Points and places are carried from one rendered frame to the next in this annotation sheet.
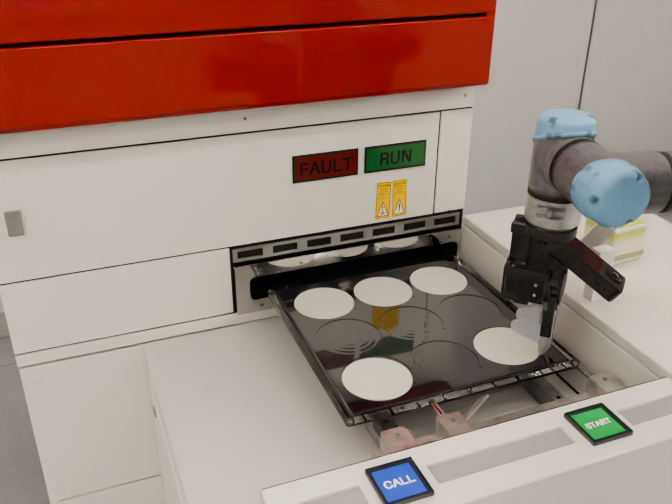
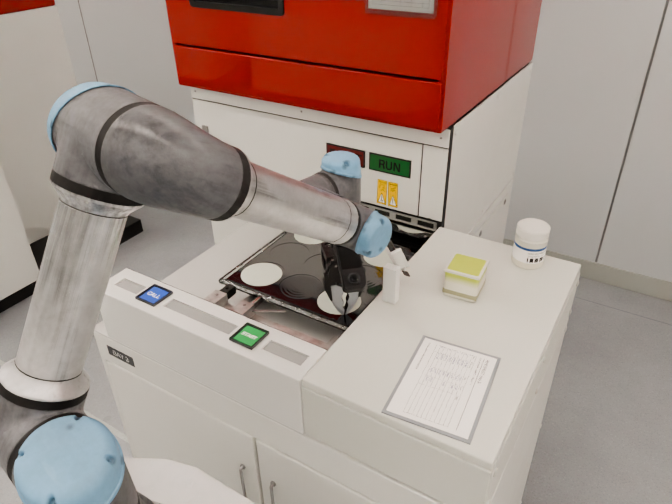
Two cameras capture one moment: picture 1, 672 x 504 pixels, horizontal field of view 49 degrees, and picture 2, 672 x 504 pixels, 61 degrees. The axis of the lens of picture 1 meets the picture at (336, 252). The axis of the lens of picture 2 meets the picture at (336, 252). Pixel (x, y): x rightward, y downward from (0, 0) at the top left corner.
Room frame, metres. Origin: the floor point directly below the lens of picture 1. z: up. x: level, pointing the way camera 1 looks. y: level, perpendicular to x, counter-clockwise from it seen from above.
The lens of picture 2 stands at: (0.32, -1.09, 1.69)
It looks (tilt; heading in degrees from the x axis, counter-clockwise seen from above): 32 degrees down; 54
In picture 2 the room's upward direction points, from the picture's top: 1 degrees counter-clockwise
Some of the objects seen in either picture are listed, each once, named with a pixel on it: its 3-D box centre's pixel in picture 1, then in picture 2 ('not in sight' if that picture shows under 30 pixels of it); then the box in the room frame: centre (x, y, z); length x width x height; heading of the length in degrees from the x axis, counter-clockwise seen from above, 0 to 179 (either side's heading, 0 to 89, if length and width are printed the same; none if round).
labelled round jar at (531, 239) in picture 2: not in sight; (530, 243); (1.31, -0.48, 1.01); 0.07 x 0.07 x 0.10
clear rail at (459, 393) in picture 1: (469, 390); (282, 304); (0.83, -0.19, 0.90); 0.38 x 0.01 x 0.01; 112
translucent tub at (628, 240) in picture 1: (613, 236); (465, 277); (1.11, -0.47, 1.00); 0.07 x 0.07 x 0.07; 25
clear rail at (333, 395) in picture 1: (304, 348); (266, 247); (0.93, 0.05, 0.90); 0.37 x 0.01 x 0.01; 22
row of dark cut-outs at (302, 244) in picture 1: (351, 235); (361, 206); (1.19, -0.03, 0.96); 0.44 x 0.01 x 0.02; 112
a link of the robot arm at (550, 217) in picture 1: (552, 209); not in sight; (0.92, -0.29, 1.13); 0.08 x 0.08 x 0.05
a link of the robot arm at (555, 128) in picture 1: (562, 155); (340, 183); (0.91, -0.30, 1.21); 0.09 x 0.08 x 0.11; 10
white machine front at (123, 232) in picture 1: (253, 217); (308, 171); (1.13, 0.14, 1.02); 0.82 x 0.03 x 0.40; 112
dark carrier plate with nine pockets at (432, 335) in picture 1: (411, 324); (324, 265); (0.99, -0.12, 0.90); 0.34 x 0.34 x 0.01; 22
